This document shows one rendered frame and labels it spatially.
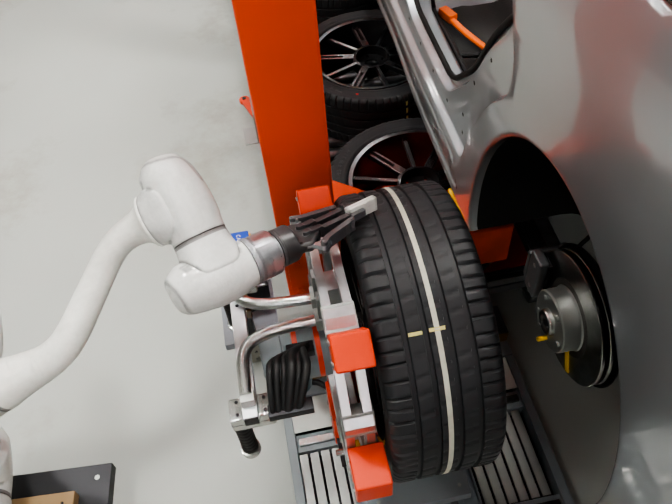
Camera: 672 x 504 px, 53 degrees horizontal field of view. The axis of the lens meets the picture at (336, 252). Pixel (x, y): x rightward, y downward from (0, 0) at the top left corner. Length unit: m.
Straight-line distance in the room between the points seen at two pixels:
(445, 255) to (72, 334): 0.71
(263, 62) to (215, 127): 2.05
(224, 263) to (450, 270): 0.42
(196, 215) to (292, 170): 0.50
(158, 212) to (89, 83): 2.83
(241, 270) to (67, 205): 2.19
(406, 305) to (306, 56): 0.56
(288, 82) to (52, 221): 1.99
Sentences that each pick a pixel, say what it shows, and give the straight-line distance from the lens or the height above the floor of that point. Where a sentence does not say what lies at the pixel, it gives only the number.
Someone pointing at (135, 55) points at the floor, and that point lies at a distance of 4.13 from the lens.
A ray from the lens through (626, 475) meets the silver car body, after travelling 1.34.
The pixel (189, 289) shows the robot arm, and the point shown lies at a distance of 1.20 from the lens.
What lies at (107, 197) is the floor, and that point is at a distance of 3.30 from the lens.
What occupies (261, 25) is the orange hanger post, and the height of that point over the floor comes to 1.45.
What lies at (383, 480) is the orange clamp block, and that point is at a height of 0.88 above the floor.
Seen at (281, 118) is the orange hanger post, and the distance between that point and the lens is 1.55.
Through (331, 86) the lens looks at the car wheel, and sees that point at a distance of 2.80.
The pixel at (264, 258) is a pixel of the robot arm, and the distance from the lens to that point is 1.23.
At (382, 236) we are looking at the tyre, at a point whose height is 1.18.
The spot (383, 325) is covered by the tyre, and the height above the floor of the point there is 1.14.
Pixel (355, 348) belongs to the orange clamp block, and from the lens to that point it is 1.23.
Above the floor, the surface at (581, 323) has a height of 0.91.
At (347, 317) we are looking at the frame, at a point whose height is 1.12.
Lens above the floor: 2.20
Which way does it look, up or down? 51 degrees down
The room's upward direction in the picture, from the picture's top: 6 degrees counter-clockwise
